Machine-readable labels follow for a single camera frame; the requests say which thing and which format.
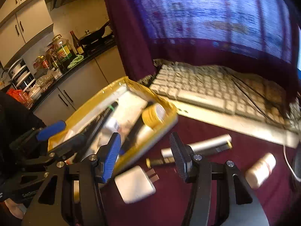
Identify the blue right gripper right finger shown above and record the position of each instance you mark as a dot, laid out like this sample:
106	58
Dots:
182	157

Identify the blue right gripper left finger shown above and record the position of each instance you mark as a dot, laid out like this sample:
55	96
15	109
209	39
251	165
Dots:
107	156

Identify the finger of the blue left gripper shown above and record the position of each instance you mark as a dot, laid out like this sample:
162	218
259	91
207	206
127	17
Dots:
69	147
51	130

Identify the silver white marker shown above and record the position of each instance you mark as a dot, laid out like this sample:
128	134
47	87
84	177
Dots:
212	146

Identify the black marker blue cap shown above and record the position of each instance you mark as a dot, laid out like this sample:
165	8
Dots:
131	138

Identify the white square power adapter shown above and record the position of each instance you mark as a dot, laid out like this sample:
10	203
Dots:
135	184

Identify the yellow tape roll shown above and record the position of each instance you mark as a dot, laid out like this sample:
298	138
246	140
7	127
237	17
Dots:
153	115

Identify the white bottle red label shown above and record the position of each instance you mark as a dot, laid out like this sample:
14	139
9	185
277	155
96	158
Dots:
260	171

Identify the black marker green cap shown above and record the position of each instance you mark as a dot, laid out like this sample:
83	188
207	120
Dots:
96	128

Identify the white round cap bottle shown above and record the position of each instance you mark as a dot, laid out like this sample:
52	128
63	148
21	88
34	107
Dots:
143	134

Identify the yellow taped white tray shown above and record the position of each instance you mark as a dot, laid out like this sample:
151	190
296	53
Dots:
95	106

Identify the white dish rack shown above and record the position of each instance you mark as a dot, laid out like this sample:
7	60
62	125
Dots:
21	77

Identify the large glass jar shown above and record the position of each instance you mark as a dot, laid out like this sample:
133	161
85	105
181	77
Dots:
62	51

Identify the green cloth on counter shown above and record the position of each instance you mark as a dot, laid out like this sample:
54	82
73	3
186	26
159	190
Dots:
76	61

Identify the dark sauce bottle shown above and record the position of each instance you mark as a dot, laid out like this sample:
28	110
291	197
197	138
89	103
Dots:
77	44

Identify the white computer keyboard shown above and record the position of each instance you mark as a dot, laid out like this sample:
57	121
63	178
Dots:
223	90

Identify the maroon table cloth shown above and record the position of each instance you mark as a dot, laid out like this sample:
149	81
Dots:
217	193

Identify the black wok on stove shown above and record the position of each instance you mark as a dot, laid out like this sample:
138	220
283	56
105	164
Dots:
91	37

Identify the monitor under maroon cloth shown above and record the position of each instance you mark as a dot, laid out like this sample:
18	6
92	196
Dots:
249	36

